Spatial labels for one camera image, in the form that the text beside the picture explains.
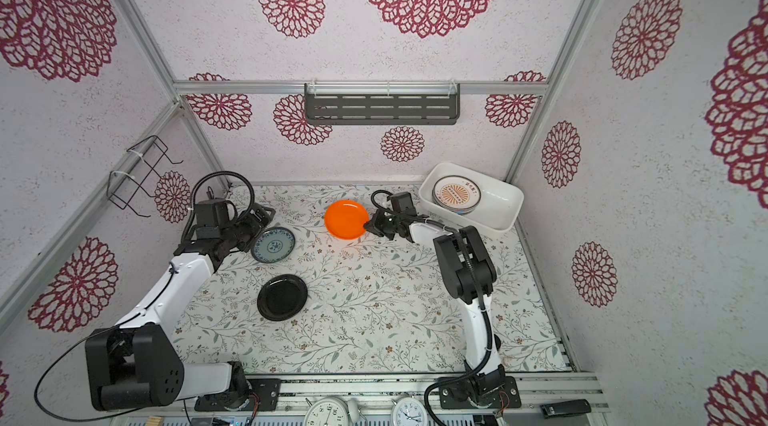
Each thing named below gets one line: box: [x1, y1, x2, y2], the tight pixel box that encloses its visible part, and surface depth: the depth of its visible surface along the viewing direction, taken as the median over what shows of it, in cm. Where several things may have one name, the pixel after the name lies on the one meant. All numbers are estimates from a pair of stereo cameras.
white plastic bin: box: [418, 162, 524, 232], surface depth 115 cm
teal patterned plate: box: [251, 227, 295, 264], surface depth 103 cm
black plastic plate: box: [257, 274, 308, 322], surface depth 91 cm
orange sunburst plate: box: [432, 174, 482, 215], surface depth 115 cm
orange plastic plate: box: [324, 199, 369, 240], surface depth 101 cm
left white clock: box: [303, 397, 351, 426], surface depth 69 cm
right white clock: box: [391, 396, 429, 426], surface depth 70 cm
